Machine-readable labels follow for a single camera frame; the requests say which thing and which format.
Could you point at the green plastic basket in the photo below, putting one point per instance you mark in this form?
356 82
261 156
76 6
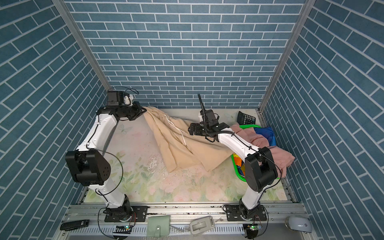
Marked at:
257 129

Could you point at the left circuit board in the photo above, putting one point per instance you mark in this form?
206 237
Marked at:
122 232

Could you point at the black remote control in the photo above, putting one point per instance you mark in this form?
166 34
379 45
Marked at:
68 226

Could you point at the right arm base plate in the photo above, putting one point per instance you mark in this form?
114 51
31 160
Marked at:
236 213

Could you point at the circuit board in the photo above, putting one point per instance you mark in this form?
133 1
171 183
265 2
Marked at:
122 232
251 231

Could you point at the light green wallet pouch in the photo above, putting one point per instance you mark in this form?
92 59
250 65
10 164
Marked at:
158 226

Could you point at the white computer mouse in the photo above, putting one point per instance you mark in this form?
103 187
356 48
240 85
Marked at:
299 224

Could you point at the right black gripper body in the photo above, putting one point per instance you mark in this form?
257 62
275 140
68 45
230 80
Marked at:
200 130

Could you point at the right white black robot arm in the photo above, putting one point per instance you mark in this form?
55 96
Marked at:
260 168

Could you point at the right circuit board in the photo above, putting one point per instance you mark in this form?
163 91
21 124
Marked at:
251 231

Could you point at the pink shorts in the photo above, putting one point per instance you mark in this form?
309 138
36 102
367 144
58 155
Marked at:
282 158

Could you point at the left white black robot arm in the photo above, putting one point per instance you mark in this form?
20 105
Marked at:
89 167

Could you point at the beige drawstring shorts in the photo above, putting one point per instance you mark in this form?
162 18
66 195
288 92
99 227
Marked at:
179 149

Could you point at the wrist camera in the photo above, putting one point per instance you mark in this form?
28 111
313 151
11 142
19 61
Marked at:
119 98
208 117

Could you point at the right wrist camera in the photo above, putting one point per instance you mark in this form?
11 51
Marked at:
208 117

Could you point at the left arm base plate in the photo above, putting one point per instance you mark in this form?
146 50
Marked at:
138 214

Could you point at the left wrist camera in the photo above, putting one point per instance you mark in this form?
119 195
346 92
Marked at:
119 98

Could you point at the black calculator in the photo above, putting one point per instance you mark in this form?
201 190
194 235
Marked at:
244 119

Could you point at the colourful patterned shorts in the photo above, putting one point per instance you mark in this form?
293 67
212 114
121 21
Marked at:
239 166

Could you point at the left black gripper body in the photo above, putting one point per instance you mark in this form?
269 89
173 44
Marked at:
131 112

